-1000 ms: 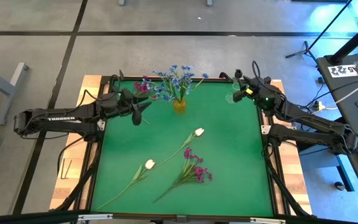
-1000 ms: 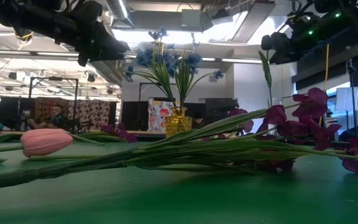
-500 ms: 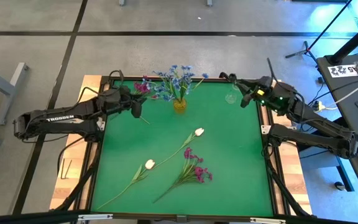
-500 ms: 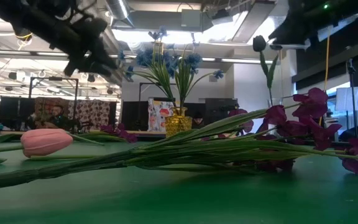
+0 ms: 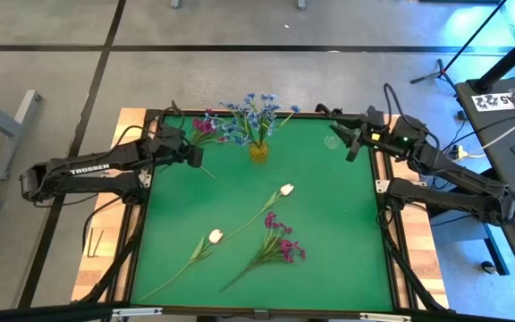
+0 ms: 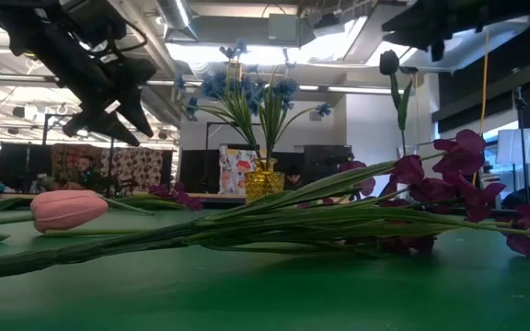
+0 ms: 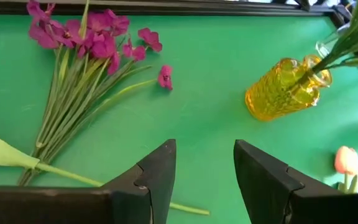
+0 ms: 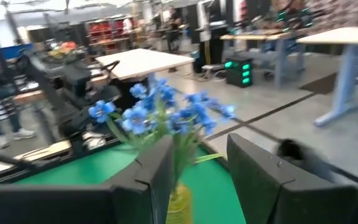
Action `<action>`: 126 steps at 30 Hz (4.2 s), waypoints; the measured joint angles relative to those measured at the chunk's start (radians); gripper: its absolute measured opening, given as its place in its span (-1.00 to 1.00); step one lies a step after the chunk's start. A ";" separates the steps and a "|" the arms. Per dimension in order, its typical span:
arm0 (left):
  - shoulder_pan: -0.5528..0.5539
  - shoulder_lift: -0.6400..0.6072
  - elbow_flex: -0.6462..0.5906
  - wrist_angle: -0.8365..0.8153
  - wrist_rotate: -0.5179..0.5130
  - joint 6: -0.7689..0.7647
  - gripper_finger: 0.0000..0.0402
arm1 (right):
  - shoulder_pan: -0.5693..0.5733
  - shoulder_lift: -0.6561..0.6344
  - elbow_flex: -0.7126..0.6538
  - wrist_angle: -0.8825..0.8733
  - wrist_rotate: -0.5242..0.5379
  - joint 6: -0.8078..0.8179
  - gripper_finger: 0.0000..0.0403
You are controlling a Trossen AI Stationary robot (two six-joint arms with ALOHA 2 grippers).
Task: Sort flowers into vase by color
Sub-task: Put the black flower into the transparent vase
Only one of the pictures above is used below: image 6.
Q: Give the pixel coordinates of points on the long corrugated silver duct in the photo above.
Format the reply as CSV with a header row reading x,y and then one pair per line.
x,y
161,108

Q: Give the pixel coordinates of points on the shiny round silver duct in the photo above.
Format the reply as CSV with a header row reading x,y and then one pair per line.
x,y
175,16

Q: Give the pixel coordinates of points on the black cabinet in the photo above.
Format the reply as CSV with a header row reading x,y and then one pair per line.
x,y
325,158

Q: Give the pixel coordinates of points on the yellow glass vase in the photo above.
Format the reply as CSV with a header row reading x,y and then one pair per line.
x,y
264,186

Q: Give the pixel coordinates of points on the white sheet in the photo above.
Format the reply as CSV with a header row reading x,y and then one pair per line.
x,y
522,144

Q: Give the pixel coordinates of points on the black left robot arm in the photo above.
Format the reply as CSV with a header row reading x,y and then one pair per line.
x,y
7,18

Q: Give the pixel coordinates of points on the clear glass vase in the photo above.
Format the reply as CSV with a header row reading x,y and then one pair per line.
x,y
406,151

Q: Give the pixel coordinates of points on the person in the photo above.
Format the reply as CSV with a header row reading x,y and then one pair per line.
x,y
85,167

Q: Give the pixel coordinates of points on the brown dotted cloth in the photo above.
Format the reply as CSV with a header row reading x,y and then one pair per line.
x,y
136,167

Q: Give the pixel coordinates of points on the black partition panel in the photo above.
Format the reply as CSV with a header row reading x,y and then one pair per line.
x,y
21,165
200,170

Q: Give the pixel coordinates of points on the blue flower bunch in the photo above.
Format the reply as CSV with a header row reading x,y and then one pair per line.
x,y
274,115
235,110

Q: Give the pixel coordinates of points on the black tripod stand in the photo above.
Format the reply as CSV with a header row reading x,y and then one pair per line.
x,y
521,115

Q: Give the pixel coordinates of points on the magenta flower bunch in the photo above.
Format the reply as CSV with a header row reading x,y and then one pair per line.
x,y
182,198
292,225

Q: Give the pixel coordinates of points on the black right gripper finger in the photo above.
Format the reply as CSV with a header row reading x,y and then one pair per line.
x,y
410,14
407,32

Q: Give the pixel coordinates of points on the colourful floral cloth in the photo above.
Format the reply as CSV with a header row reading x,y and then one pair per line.
x,y
233,174

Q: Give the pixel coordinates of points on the orange patterned cloth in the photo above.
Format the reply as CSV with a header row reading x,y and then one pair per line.
x,y
65,158

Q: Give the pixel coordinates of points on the green table mat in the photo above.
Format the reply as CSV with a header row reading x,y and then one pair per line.
x,y
265,299

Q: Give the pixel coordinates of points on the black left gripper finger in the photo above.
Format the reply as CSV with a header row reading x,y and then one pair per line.
x,y
104,124
136,110

